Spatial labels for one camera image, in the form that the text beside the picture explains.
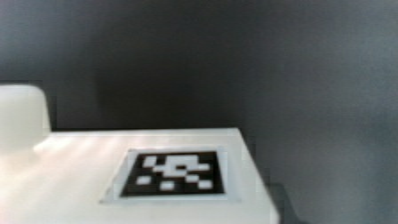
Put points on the white front drawer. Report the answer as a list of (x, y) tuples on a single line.
[(123, 177)]

